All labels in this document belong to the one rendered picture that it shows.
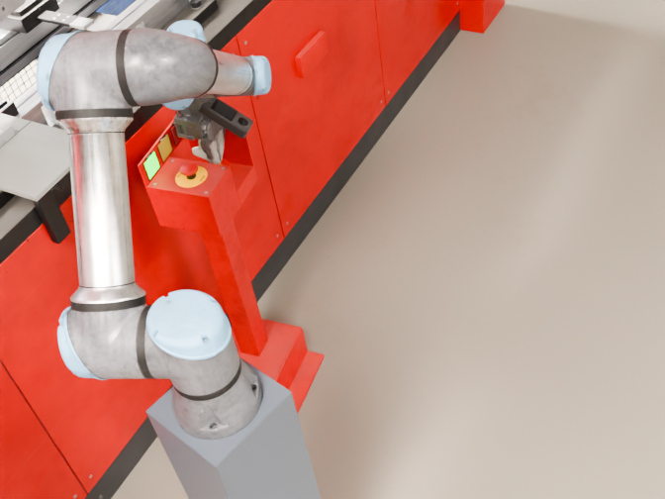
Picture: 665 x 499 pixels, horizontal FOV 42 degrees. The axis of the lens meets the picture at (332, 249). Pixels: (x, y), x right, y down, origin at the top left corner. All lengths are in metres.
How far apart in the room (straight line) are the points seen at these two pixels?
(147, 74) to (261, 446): 0.64
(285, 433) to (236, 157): 0.76
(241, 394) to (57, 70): 0.58
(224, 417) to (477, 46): 2.51
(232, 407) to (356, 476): 0.90
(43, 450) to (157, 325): 0.85
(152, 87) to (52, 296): 0.76
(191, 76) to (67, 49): 0.18
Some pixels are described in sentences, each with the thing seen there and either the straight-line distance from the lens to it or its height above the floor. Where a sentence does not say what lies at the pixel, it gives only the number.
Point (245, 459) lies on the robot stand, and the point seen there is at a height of 0.72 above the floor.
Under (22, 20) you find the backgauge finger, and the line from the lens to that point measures 2.19.
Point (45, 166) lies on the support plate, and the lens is 1.72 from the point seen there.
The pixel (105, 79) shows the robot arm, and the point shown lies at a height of 1.29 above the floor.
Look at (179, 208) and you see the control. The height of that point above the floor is 0.73.
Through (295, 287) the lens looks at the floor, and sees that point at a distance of 2.70.
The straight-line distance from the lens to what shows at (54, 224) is 1.87.
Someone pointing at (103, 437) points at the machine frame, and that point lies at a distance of 2.27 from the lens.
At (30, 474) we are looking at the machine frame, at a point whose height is 0.33.
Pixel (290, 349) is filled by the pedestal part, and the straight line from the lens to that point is 2.39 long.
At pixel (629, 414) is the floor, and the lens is 2.39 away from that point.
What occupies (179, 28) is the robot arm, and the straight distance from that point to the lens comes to 1.81.
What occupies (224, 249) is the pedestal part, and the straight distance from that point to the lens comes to 2.09.
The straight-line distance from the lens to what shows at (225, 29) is 2.24.
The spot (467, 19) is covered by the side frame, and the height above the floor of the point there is 0.06.
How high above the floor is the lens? 1.96
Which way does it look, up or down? 45 degrees down
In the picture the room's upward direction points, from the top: 10 degrees counter-clockwise
